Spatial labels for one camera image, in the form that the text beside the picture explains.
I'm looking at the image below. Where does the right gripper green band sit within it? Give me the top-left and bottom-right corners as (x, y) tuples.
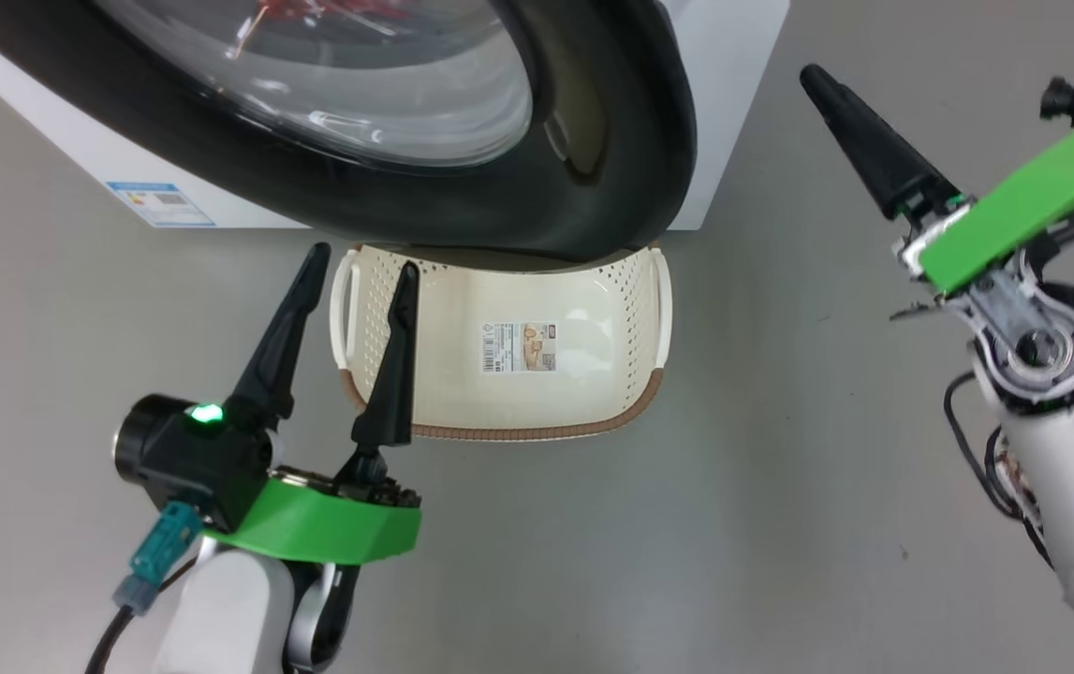
(799, 64), (1074, 299)

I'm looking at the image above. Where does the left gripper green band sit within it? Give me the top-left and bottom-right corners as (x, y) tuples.
(202, 242), (423, 565)

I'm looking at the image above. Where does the dark round washer door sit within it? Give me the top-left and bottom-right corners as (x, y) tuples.
(0, 0), (699, 265)

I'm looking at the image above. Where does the red garment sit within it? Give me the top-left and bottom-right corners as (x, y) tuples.
(251, 0), (406, 29)

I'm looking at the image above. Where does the white washing machine body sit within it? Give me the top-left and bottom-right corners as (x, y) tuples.
(0, 0), (790, 232)

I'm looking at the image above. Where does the cream perforated laundry basket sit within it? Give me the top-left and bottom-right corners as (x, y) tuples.
(329, 242), (674, 443)

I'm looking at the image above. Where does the basket product label sticker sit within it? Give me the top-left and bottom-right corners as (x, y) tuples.
(478, 321), (560, 374)

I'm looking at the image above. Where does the blue energy label sticker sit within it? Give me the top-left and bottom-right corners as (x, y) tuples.
(106, 181), (217, 228)

